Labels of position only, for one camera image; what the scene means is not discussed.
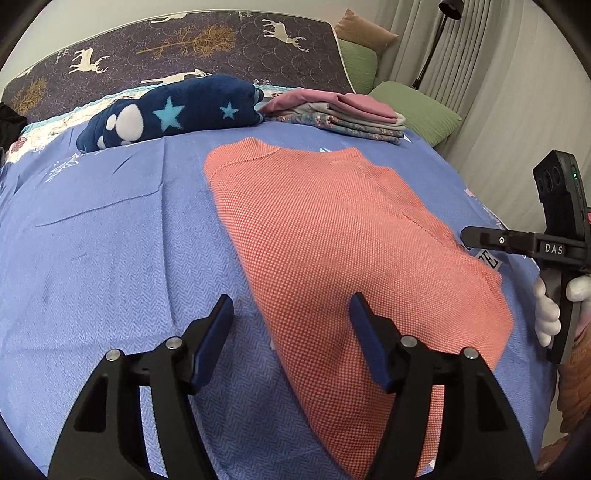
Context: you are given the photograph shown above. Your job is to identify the coral pink knit sweater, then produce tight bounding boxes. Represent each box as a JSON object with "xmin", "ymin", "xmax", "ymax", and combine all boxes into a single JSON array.
[{"xmin": 204, "ymin": 138, "xmax": 514, "ymax": 479}]

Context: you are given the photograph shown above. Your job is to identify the right forearm orange sleeve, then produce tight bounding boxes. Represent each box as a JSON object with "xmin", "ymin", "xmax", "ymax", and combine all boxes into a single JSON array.
[{"xmin": 535, "ymin": 317, "xmax": 591, "ymax": 462}]

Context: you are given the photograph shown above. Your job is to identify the grey floral folded clothes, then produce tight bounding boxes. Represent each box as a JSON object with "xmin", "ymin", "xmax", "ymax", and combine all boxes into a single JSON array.
[{"xmin": 264, "ymin": 103, "xmax": 407, "ymax": 145}]

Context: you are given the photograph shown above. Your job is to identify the right white gloved hand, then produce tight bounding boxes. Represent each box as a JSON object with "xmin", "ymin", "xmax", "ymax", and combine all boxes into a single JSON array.
[{"xmin": 533, "ymin": 274, "xmax": 591, "ymax": 348}]

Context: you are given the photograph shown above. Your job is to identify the grey curtain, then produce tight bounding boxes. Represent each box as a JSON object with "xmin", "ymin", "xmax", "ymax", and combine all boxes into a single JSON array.
[{"xmin": 376, "ymin": 1, "xmax": 590, "ymax": 231}]

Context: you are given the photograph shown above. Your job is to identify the green pillow near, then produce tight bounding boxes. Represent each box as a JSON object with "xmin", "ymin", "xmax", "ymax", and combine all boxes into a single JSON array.
[{"xmin": 370, "ymin": 81, "xmax": 462, "ymax": 147}]

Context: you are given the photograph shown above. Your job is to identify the green pillow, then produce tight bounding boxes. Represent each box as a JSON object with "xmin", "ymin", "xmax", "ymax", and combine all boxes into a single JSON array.
[
  {"xmin": 339, "ymin": 39, "xmax": 378, "ymax": 94},
  {"xmin": 370, "ymin": 81, "xmax": 462, "ymax": 147}
]

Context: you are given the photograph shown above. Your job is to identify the blue patterned bedspread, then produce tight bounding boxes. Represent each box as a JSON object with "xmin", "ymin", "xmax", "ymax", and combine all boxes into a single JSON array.
[{"xmin": 0, "ymin": 82, "xmax": 555, "ymax": 480}]

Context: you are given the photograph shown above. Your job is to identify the pink folded garment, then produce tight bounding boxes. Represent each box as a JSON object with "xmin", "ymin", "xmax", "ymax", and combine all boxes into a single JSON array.
[{"xmin": 259, "ymin": 88, "xmax": 400, "ymax": 124}]

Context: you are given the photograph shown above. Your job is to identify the black floor lamp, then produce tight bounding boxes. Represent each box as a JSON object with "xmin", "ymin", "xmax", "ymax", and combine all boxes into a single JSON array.
[{"xmin": 412, "ymin": 0, "xmax": 465, "ymax": 90}]

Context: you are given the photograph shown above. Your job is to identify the green pillow far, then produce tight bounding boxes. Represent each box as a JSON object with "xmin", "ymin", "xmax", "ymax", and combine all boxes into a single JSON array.
[{"xmin": 339, "ymin": 39, "xmax": 378, "ymax": 94}]

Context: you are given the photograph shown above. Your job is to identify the tan pillow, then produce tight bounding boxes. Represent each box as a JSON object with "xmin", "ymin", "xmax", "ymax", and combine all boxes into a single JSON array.
[{"xmin": 335, "ymin": 9, "xmax": 399, "ymax": 56}]

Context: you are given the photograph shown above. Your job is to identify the dark deer pattern mattress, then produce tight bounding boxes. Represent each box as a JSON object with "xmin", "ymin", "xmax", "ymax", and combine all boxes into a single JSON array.
[{"xmin": 2, "ymin": 11, "xmax": 353, "ymax": 122}]

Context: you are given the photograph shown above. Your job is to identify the black crumpled garment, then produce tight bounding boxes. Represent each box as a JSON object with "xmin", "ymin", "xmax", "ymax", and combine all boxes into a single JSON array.
[{"xmin": 0, "ymin": 103, "xmax": 28, "ymax": 152}]

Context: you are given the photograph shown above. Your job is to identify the navy star fleece blanket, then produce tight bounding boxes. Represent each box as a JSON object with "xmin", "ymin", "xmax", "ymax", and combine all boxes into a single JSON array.
[{"xmin": 76, "ymin": 74, "xmax": 263, "ymax": 153}]

